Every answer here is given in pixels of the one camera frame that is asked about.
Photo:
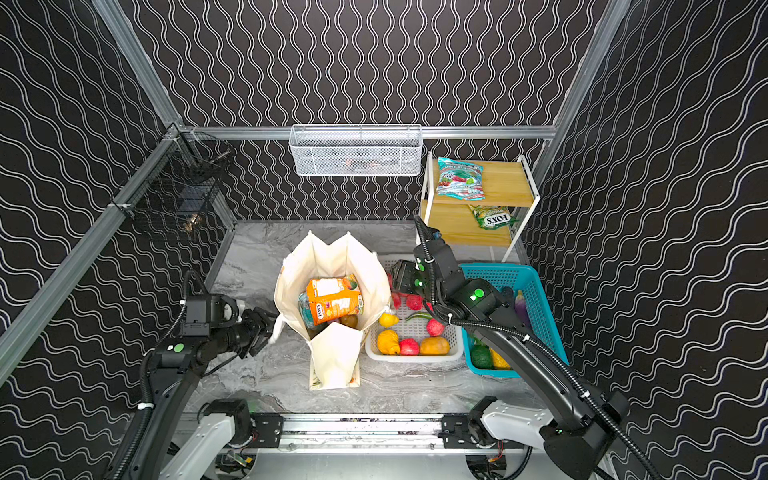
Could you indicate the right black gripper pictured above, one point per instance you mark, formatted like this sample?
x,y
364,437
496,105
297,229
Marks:
x,y
405,278

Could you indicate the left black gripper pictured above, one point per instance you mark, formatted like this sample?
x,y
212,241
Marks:
x,y
258,327

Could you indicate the cream canvas grocery bag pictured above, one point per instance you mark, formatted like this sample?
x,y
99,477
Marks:
x,y
334,347

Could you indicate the brown potato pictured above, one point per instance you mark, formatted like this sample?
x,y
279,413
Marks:
x,y
350,321

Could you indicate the small green red snack bag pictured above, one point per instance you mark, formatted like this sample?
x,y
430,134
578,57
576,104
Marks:
x,y
305,311

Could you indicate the orange Fox's candy bag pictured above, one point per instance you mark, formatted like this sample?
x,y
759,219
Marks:
x,y
332,298

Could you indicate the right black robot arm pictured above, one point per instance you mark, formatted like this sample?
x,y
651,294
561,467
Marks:
x,y
585,421

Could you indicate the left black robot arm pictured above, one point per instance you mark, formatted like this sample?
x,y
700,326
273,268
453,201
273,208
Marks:
x,y
171,373

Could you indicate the green Fox's candy bag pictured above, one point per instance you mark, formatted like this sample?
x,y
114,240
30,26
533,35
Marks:
x,y
492,217

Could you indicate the red apple middle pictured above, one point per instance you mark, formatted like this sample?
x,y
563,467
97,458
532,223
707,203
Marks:
x,y
414,302

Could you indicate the red apple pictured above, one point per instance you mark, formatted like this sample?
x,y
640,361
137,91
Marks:
x,y
409,347
414,302

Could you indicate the green chili pepper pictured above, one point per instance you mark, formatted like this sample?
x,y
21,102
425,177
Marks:
x,y
423,315

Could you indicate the small yellow lemon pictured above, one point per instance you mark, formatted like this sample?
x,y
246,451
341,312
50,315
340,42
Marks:
x,y
388,320

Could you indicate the white plastic fruit basket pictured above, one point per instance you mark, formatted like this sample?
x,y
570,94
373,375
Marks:
x,y
415,329

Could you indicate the yellow orange mango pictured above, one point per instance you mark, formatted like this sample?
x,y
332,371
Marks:
x,y
435,346

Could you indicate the red apple front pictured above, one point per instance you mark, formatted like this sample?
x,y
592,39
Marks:
x,y
409,347

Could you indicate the yellow bumpy lemon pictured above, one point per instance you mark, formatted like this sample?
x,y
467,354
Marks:
x,y
388,343

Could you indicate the purple eggplant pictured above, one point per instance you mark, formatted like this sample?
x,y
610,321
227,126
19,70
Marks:
x,y
520,307

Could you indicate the white wooden two-tier shelf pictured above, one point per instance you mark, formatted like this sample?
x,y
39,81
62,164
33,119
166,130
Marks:
x,y
508,185

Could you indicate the teal plastic vegetable basket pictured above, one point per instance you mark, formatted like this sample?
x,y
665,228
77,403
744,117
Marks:
x,y
516,277

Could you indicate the green avocado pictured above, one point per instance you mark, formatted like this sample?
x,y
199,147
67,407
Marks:
x,y
481,357

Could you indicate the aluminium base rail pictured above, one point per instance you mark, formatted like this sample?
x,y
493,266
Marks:
x,y
502,426

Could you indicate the black wire wall basket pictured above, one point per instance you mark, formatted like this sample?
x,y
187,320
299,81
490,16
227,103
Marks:
x,y
177,200

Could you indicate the white wire wall basket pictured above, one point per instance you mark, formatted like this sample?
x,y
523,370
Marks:
x,y
356,150

